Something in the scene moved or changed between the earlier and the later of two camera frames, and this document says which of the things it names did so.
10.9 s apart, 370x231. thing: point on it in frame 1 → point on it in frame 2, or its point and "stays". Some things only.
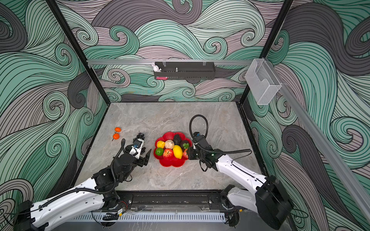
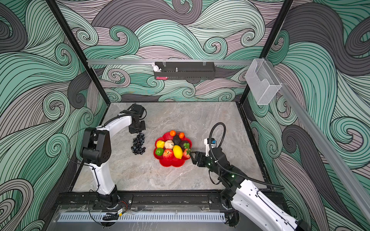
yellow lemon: [178, 151] stays
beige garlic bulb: [169, 144] stays
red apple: [167, 153] stays
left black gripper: [143, 160] → [132, 131]
